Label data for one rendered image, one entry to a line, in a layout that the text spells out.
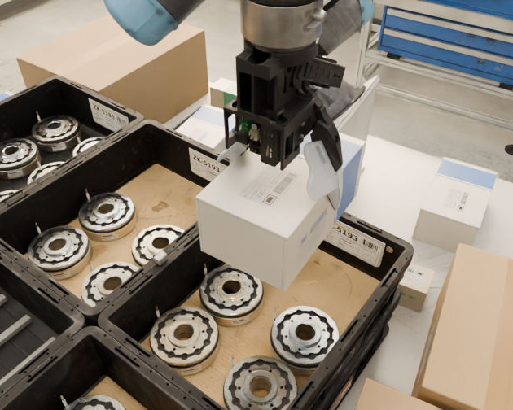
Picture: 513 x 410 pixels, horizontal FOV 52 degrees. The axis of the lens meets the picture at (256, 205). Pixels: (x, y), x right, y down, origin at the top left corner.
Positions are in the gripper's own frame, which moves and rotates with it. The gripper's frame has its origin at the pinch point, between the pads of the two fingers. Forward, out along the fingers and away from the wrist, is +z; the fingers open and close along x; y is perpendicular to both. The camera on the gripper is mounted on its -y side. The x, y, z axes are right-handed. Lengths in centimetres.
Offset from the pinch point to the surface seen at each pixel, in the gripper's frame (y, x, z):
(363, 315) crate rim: -0.6, 12.9, 18.5
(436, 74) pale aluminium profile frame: -194, -25, 85
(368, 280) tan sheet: -14.8, 9.0, 28.6
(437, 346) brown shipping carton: -6.4, 23.1, 25.6
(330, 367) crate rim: 9.0, 12.5, 18.5
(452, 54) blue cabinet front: -195, -21, 74
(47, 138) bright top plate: -11, -65, 25
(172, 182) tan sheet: -17.0, -35.7, 28.6
